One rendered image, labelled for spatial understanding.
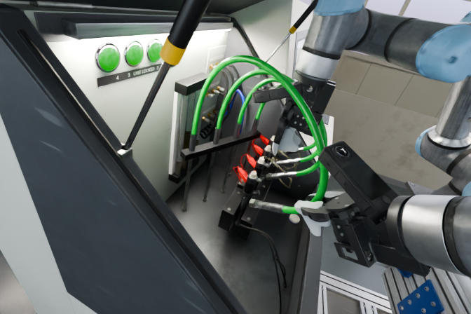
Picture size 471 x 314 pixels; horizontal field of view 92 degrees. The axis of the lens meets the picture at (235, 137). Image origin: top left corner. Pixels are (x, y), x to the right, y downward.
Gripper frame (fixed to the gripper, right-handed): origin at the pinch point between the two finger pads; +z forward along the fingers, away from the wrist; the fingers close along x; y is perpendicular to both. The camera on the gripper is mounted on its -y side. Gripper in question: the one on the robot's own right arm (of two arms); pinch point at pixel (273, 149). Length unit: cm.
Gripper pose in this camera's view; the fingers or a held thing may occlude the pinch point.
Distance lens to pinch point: 58.5
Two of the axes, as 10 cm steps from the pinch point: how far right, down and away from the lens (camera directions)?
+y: 9.0, 3.7, -2.3
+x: 3.8, -4.2, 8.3
